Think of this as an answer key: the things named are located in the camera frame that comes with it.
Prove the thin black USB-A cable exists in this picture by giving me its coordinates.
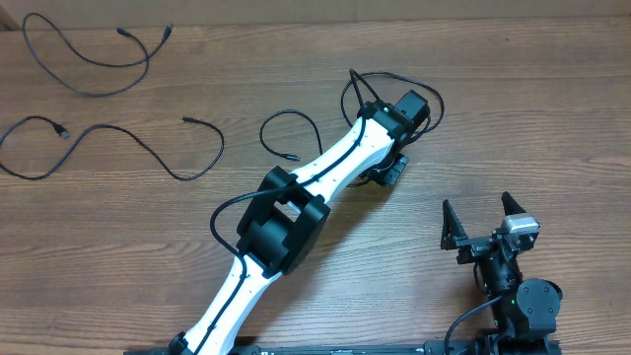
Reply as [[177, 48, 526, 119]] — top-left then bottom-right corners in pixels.
[[0, 115, 226, 182]]

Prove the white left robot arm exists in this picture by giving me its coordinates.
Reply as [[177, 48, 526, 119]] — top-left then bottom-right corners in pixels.
[[169, 91, 430, 354]]

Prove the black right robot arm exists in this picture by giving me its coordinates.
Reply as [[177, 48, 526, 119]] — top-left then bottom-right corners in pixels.
[[441, 191, 563, 340]]

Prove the thick smooth black USB cable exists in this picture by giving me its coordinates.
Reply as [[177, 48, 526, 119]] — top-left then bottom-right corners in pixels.
[[21, 12, 175, 99]]

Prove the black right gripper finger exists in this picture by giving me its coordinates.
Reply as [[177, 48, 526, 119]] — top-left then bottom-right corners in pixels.
[[501, 191, 526, 216], [440, 199, 467, 249]]

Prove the braided black USB-C cable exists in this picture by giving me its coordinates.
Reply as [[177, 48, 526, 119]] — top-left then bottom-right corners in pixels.
[[258, 71, 446, 188]]

